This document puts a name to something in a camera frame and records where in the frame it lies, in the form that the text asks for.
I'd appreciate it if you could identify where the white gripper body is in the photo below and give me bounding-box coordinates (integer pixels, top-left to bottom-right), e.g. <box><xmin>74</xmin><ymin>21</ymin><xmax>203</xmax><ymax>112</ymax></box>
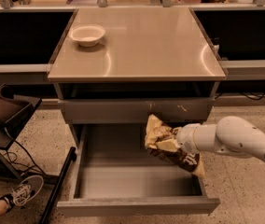
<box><xmin>176</xmin><ymin>123</ymin><xmax>200</xmax><ymax>154</ymax></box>

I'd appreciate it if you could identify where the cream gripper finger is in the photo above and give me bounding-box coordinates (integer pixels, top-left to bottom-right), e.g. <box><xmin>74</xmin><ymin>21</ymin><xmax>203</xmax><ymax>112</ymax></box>
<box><xmin>156</xmin><ymin>138</ymin><xmax>180</xmax><ymax>152</ymax></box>

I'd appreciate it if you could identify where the brown chip bag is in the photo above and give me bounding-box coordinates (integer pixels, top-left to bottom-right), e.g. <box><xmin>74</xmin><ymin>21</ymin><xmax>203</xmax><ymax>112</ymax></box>
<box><xmin>145</xmin><ymin>114</ymin><xmax>205</xmax><ymax>178</ymax></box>

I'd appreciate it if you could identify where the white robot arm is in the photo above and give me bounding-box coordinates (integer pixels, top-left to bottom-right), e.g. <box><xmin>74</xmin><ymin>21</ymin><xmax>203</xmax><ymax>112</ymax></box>
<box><xmin>157</xmin><ymin>116</ymin><xmax>265</xmax><ymax>165</ymax></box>

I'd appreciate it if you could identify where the closed upper drawer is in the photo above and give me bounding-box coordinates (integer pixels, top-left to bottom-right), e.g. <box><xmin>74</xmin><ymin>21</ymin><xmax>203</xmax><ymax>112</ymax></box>
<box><xmin>59</xmin><ymin>98</ymin><xmax>214</xmax><ymax>124</ymax></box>

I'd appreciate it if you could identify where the open middle drawer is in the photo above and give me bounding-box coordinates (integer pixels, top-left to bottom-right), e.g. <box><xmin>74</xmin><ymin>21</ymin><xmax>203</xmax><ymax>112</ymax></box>
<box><xmin>57</xmin><ymin>124</ymin><xmax>220</xmax><ymax>217</ymax></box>

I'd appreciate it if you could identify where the grey drawer cabinet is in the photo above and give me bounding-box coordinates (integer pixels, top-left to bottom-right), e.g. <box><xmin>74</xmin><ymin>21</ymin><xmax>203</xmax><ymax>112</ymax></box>
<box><xmin>47</xmin><ymin>6</ymin><xmax>228</xmax><ymax>218</ymax></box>

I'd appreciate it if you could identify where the black pole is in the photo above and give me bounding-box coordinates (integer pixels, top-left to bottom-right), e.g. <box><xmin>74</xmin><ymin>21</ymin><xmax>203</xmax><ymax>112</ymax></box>
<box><xmin>38</xmin><ymin>147</ymin><xmax>77</xmax><ymax>224</ymax></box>

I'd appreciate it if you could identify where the white paper bowl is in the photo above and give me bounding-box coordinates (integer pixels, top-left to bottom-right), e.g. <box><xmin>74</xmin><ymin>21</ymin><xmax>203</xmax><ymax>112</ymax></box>
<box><xmin>69</xmin><ymin>25</ymin><xmax>105</xmax><ymax>48</ymax></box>

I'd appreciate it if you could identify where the grey sneaker with laces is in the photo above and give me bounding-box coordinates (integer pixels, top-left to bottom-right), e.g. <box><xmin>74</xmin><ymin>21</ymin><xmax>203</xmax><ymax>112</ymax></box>
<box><xmin>0</xmin><ymin>175</ymin><xmax>44</xmax><ymax>211</ymax></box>

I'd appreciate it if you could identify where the dark angled stand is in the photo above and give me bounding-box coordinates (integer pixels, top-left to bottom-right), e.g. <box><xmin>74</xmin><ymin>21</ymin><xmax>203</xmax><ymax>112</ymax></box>
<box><xmin>0</xmin><ymin>84</ymin><xmax>41</xmax><ymax>180</ymax></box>

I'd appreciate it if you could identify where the black floor cable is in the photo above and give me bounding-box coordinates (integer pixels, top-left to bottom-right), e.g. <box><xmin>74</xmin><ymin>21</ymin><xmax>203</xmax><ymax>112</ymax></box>
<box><xmin>2</xmin><ymin>126</ymin><xmax>48</xmax><ymax>175</ymax></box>

